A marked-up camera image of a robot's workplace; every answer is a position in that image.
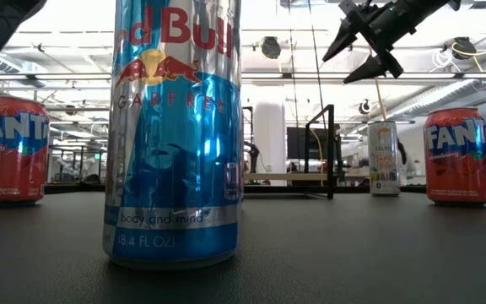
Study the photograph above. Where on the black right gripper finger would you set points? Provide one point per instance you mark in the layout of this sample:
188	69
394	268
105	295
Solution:
369	69
342	38

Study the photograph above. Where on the white Celsius can black top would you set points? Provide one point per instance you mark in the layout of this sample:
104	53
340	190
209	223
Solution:
383	169

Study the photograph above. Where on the orange Fanta strawberry can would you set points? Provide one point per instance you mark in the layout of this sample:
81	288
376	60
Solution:
11	169
458	177

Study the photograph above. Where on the tall blue silver Red Bull can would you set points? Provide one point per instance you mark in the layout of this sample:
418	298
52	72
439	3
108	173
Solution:
175	148

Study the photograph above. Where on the black background robot arm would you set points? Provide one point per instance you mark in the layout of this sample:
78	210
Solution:
253	154

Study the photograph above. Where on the wooden tray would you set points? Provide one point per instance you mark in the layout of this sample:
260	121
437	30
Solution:
331	160

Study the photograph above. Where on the black monitor screen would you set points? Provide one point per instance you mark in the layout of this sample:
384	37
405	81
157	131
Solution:
298	143

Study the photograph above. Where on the person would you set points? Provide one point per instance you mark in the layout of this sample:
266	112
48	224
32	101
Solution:
405	169

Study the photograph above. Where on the white round column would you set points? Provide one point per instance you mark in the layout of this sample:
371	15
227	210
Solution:
269	143

